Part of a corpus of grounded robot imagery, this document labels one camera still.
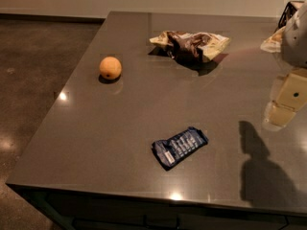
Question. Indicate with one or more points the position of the orange fruit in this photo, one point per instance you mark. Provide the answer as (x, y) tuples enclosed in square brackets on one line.
[(110, 68)]

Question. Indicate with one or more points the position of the dark wire basket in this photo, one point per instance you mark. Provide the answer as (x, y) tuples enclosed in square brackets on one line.
[(291, 8)]

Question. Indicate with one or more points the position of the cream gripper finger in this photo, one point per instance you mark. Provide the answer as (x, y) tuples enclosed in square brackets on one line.
[(288, 96)]

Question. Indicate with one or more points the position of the pale snack bag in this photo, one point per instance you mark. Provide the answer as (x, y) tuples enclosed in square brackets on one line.
[(273, 43)]

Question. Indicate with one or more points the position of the blue rxbar blueberry wrapper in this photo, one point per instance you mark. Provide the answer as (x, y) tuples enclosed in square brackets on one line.
[(172, 151)]

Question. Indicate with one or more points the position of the crumpled brown chip bag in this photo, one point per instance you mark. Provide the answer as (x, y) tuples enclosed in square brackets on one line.
[(187, 47)]

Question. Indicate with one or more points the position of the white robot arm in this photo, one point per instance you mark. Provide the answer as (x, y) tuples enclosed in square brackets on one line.
[(294, 44)]

